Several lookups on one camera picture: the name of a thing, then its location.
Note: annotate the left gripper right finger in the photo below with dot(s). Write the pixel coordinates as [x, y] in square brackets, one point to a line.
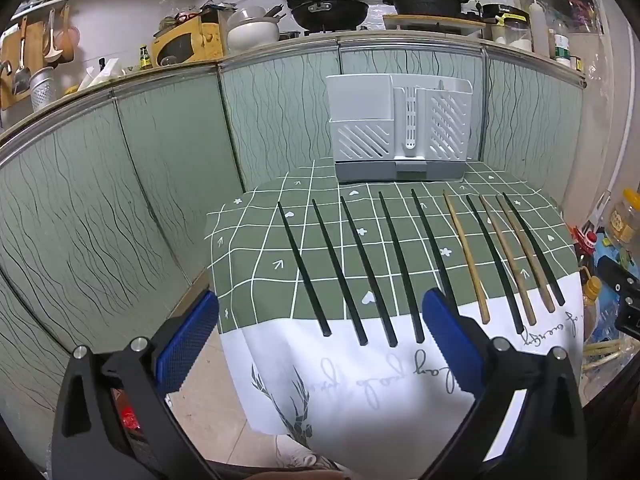
[526, 420]

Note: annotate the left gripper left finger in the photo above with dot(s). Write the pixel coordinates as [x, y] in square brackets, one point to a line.
[112, 419]

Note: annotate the black chopstick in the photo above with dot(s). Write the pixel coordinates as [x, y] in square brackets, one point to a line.
[303, 273]
[404, 274]
[338, 270]
[501, 270]
[373, 282]
[549, 277]
[444, 280]

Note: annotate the wooden chopstick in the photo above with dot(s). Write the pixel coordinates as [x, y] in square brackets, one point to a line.
[518, 277]
[470, 262]
[532, 260]

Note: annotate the yellow cap oil bottle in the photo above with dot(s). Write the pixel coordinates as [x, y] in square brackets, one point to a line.
[590, 293]

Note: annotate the yellow lid plastic jar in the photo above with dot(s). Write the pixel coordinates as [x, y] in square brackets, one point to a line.
[623, 221]

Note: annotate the green label jar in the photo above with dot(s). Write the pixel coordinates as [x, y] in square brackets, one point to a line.
[561, 49]

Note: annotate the white squeeze bottle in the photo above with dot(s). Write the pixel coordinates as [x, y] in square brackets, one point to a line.
[539, 29]

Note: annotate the green checked tablecloth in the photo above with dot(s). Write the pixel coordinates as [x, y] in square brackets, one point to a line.
[386, 412]

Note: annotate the glass sugar jar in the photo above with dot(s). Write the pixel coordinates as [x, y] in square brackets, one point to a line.
[512, 30]

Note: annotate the white grey utensil holder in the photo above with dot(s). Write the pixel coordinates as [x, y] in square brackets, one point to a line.
[399, 127]

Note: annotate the wooden cutting board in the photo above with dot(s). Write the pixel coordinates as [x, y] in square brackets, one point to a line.
[430, 23]

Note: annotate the black cooking pot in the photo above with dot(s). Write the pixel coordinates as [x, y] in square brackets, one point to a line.
[446, 8]

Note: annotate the metal perforated utensil cup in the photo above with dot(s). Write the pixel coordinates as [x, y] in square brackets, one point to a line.
[43, 88]

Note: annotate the green glass bottle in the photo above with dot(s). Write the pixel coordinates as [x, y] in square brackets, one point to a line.
[144, 58]

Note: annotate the black frying pan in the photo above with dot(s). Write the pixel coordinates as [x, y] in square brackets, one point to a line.
[330, 15]

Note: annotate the yellow microwave oven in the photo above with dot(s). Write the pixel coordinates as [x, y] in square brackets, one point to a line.
[195, 40]

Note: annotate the white rice cooker pot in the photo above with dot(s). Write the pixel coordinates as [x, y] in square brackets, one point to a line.
[252, 27]

